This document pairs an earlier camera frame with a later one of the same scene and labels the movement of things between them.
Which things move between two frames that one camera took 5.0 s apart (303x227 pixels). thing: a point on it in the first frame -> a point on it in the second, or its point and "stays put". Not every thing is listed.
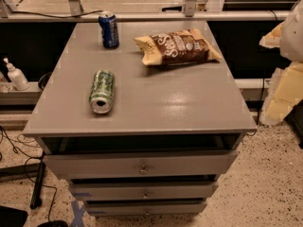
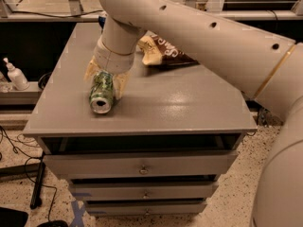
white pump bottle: (17, 78) stays put
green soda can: (102, 91) stays put
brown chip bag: (175, 47) stays put
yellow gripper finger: (272, 40) -> (91, 69)
